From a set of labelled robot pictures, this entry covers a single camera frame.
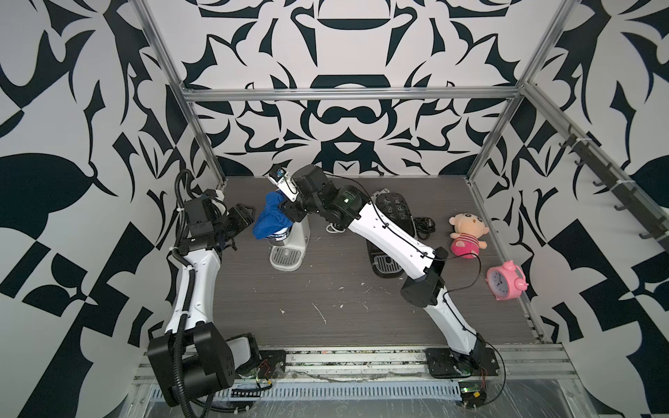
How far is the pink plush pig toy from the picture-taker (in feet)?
3.07

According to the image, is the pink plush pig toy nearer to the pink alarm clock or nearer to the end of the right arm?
the pink alarm clock

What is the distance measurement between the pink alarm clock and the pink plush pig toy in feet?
0.28

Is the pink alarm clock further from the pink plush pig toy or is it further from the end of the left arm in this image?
the end of the left arm

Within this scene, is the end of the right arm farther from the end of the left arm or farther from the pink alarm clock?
the pink alarm clock

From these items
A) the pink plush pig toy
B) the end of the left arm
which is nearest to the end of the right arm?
the end of the left arm

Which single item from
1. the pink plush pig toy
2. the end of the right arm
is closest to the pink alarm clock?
the pink plush pig toy

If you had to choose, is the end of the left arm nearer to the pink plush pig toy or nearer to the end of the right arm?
the end of the right arm

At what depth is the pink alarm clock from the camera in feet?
2.65
